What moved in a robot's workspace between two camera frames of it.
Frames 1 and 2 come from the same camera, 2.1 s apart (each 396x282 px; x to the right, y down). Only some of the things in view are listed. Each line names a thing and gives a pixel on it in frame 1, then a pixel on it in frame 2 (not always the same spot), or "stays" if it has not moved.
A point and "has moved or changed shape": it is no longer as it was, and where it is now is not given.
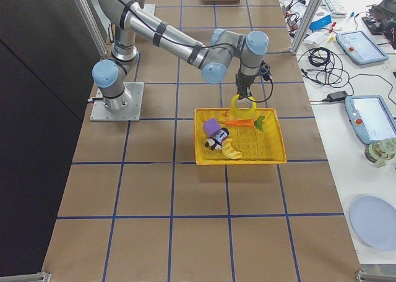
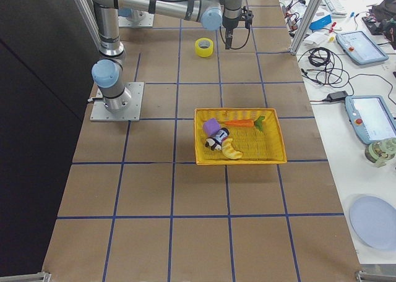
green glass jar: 381,151 stays
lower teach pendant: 371,118 stays
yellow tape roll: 242,114 has moved or changed shape
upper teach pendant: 360,47 stays
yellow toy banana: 228,150 stays
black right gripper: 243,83 → 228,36
